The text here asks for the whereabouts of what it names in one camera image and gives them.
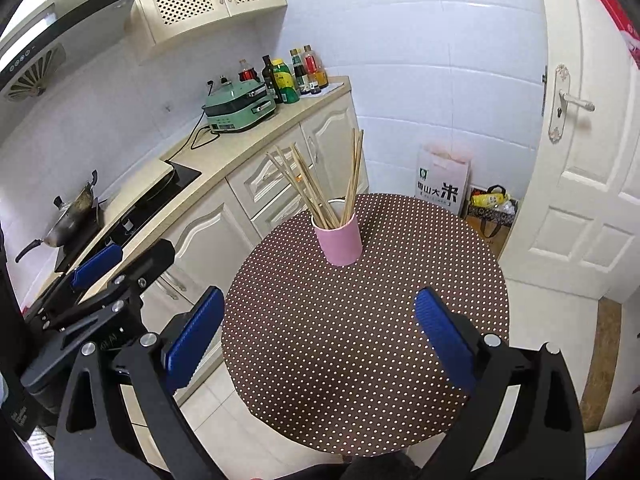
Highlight dark soy sauce bottle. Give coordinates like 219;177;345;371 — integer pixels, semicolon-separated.
262;55;283;104

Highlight beige countertop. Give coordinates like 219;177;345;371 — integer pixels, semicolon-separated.
29;75;353;306

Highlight white rice bag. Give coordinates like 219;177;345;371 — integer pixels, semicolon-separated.
414;148;471;216

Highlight black wok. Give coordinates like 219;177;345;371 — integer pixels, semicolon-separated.
14;169;104;263

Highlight green electric cooker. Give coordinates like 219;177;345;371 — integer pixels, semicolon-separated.
203;79;277;133

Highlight white door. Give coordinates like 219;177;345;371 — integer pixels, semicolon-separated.
499;0;639;304

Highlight black bag with yellow item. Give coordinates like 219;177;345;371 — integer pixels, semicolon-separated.
465;184;518;240

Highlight brown polka dot tablecloth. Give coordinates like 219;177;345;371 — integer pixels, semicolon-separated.
222;193;509;456

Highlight cream kitchen base cabinets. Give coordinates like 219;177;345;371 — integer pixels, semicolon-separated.
114;86;371;470

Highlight range hood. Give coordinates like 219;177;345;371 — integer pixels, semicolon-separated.
1;0;134;103

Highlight pink cylindrical utensil holder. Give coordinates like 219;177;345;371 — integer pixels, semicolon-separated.
311;214;363;266

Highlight yellow green bottle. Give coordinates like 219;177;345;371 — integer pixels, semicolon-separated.
272;58;299;104

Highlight black induction cooktop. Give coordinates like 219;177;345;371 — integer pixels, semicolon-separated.
54;159;202;274

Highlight silver door handle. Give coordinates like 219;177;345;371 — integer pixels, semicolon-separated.
548;64;596;144

